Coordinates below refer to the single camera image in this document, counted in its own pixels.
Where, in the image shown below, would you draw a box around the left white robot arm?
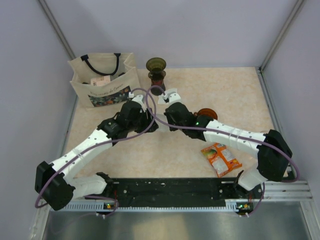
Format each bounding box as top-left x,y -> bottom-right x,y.
34,94 -> 158,211

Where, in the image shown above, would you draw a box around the beige canvas tote bag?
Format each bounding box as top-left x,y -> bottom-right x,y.
68,53 -> 141,108

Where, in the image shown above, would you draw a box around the orange snack packet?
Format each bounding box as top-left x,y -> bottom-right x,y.
201,143 -> 242,178

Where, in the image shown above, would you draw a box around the box inside tote bag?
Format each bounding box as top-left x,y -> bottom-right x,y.
90,76 -> 111,87

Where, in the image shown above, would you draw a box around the olive green coffee dripper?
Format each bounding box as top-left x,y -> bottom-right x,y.
146,57 -> 167,81

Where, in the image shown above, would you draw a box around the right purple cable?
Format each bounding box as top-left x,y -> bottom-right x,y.
145,85 -> 300,217

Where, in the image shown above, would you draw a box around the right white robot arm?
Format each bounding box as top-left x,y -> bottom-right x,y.
164,102 -> 292,198

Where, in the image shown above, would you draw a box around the red glass coffee server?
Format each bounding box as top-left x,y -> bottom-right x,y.
151,78 -> 166,96

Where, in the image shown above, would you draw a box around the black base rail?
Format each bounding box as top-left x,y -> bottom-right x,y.
100,177 -> 262,208

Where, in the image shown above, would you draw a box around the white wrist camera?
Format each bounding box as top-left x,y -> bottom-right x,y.
128,92 -> 145,107
163,91 -> 181,105

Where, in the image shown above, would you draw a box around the brown coffee dripper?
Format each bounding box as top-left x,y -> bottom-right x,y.
197,108 -> 218,120

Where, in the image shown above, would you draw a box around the purple cable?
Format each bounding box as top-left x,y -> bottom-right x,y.
34,87 -> 158,209
145,85 -> 300,217

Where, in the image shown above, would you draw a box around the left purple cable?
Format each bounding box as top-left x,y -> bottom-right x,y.
34,87 -> 158,209

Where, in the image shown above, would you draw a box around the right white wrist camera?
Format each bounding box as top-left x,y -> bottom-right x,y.
163,91 -> 181,105

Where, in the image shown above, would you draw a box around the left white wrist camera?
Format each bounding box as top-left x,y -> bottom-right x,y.
128,92 -> 145,107

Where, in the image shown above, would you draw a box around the white paper coffee filters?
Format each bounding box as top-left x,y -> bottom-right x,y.
157,88 -> 178,106

